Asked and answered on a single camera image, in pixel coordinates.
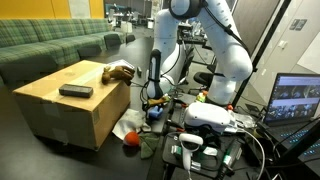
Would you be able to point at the white VR headset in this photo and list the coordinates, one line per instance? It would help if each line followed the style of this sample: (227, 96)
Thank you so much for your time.
(218, 118)

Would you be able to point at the blue sponge cloth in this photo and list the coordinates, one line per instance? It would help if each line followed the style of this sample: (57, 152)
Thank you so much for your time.
(155, 112)

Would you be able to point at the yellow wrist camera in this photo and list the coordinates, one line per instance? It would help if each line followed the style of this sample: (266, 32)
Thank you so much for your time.
(162, 100)

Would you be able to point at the open laptop computer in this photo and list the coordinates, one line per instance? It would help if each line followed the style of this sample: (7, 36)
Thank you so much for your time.
(290, 115)

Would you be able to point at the white VR controller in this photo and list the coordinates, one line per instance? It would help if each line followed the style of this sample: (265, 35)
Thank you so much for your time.
(190, 143)

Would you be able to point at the large cardboard box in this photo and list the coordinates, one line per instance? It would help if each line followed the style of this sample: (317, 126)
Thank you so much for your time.
(84, 122)

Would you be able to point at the green plaid sofa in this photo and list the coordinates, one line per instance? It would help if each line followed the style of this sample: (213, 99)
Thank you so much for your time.
(58, 38)

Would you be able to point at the orange radish plush toy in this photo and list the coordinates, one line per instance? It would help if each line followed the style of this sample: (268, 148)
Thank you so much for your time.
(147, 142)

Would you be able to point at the brown plush animal toy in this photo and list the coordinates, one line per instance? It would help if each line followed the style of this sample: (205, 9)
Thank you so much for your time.
(123, 73)

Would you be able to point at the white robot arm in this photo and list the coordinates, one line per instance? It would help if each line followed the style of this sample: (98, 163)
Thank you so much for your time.
(233, 62)

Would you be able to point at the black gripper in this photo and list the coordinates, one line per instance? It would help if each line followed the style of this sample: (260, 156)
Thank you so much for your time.
(148, 104)

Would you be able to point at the white cloth towel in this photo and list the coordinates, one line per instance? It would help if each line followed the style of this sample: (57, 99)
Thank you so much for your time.
(130, 121)

